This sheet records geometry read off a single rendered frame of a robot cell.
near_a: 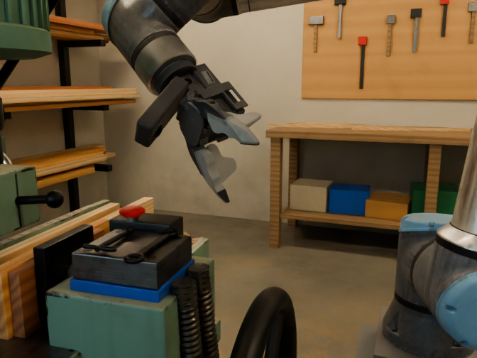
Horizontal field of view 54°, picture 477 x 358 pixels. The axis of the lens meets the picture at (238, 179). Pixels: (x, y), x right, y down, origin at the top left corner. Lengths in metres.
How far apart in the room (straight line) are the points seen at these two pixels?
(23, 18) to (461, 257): 0.71
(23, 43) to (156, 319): 0.31
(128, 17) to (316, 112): 3.10
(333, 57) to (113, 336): 3.40
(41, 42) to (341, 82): 3.29
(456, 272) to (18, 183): 0.66
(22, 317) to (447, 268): 0.64
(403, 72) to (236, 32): 1.36
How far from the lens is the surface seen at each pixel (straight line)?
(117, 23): 0.79
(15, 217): 0.59
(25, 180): 0.60
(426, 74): 3.70
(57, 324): 0.53
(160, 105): 0.67
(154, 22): 0.77
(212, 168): 0.71
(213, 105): 0.64
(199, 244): 0.80
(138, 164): 4.47
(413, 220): 1.01
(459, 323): 0.85
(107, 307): 0.49
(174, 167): 4.29
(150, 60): 0.73
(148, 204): 0.94
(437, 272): 0.88
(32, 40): 0.55
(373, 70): 3.71
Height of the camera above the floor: 1.17
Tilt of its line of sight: 12 degrees down
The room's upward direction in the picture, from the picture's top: straight up
